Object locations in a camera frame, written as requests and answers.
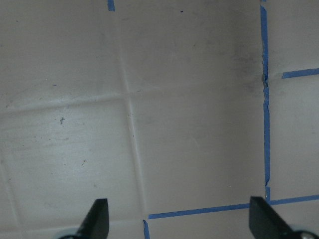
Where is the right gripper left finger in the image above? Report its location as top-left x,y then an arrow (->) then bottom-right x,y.
60,198 -> 110,239

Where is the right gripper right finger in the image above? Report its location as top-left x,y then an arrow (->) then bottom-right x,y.
248,196 -> 319,239

